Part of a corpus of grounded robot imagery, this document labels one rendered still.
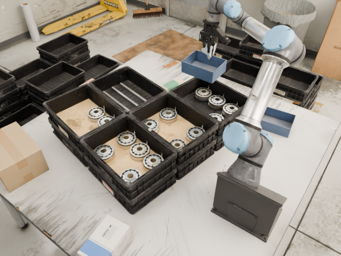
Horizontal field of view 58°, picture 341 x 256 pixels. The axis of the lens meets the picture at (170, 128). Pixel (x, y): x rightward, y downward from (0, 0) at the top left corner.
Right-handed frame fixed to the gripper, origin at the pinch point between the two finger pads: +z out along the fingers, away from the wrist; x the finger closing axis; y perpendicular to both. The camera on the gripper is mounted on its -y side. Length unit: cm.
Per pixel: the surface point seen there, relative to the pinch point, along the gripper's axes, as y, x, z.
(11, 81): 156, 41, 59
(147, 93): 32.8, 14.8, 30.9
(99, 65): 145, -42, 69
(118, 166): 4, 69, 37
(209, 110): -7.4, 5.4, 29.7
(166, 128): 3.2, 33.3, 33.1
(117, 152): 12, 63, 37
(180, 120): 1.0, 22.9, 31.8
